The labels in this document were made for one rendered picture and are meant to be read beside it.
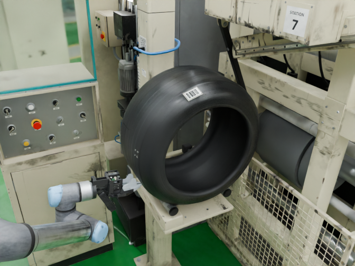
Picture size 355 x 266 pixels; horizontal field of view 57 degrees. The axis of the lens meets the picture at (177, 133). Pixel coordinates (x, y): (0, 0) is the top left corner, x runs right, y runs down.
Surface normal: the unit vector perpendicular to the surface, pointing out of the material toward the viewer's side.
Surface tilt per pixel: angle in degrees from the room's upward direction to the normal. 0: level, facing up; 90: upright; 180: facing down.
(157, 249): 90
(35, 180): 90
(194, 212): 0
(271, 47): 90
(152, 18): 90
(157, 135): 69
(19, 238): 57
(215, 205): 0
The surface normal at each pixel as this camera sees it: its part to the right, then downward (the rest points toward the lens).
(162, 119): -0.17, -0.02
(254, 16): -0.89, 0.21
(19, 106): 0.46, 0.44
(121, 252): 0.02, -0.87
